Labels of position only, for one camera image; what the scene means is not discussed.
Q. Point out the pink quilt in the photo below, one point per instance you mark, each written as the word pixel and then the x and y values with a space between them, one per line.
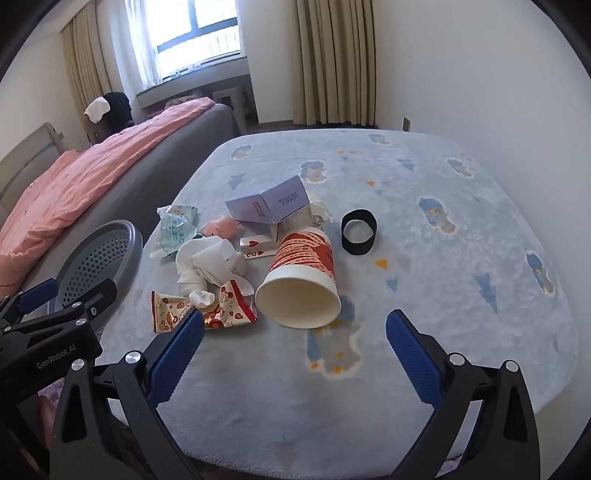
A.
pixel 92 175

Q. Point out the grey perforated plastic basket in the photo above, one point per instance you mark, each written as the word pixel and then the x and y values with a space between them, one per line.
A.
pixel 99 258

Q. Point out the cream paper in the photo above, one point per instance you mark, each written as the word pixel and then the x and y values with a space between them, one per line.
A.
pixel 319 212

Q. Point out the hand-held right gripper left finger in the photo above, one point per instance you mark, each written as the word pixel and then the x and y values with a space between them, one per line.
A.
pixel 178 355

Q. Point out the narrow beige curtain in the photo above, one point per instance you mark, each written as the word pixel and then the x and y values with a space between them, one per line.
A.
pixel 87 60

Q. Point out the white plastic stool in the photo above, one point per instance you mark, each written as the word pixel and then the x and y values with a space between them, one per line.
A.
pixel 235 104

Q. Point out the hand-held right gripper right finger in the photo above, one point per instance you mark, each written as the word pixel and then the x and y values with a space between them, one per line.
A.
pixel 413 355

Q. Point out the red and white paper cup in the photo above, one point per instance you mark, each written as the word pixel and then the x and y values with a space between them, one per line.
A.
pixel 300 258

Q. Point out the white tissue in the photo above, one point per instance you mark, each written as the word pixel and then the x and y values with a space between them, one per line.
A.
pixel 207 263

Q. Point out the black elastic band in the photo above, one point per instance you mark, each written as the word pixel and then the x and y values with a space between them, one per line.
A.
pixel 358 249

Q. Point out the white sheer curtain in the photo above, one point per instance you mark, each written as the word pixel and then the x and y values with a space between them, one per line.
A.
pixel 134 46

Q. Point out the grey headboard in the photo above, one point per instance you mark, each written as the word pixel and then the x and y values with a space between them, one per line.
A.
pixel 27 157

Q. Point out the light green wet wipes packet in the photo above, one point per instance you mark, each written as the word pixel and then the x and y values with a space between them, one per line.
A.
pixel 178 228

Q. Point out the light blue printed blanket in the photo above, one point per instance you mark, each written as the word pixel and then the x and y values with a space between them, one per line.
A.
pixel 415 277

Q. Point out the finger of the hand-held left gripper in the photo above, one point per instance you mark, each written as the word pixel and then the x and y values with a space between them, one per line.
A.
pixel 39 291
pixel 92 297

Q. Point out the white cloth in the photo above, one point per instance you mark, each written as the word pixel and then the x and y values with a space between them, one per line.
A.
pixel 97 110

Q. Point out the red strawberry print snack wrapper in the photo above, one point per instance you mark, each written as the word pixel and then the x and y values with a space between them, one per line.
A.
pixel 231 309

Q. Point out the white heart print card box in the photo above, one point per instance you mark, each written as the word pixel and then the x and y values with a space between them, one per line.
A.
pixel 256 244

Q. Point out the wide beige curtain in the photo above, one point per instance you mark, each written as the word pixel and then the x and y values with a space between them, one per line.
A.
pixel 334 60

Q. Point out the grey bed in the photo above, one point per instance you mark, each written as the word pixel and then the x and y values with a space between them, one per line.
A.
pixel 152 184

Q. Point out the lavender cardboard box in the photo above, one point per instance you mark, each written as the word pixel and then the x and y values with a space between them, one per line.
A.
pixel 277 198

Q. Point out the pink pig toy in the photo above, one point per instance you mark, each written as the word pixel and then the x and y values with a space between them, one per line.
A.
pixel 217 228

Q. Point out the dark wooden chair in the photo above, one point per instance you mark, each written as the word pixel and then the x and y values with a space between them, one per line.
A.
pixel 94 134

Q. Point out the grey window sill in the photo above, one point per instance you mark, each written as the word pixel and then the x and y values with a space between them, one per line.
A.
pixel 194 90

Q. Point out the window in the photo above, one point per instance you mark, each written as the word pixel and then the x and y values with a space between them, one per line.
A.
pixel 198 27

